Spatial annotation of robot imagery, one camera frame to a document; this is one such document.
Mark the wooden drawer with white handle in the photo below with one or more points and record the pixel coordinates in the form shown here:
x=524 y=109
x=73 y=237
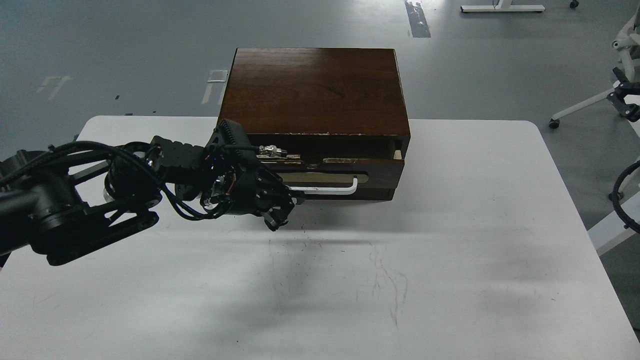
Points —
x=370 y=178

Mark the dark wooden cabinet box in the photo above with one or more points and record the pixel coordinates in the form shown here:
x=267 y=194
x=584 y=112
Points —
x=319 y=102

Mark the white desk leg base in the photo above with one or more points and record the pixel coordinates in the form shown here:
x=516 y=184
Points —
x=502 y=6

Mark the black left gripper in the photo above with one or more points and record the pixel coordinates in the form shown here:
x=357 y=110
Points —
x=223 y=177

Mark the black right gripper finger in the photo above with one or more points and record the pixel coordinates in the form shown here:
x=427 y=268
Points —
x=617 y=97

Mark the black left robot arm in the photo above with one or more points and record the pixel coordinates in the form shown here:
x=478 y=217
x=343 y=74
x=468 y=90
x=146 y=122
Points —
x=71 y=200

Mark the grey floor tape strip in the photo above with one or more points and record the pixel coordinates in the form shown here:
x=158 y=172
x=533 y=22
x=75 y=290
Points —
x=418 y=25

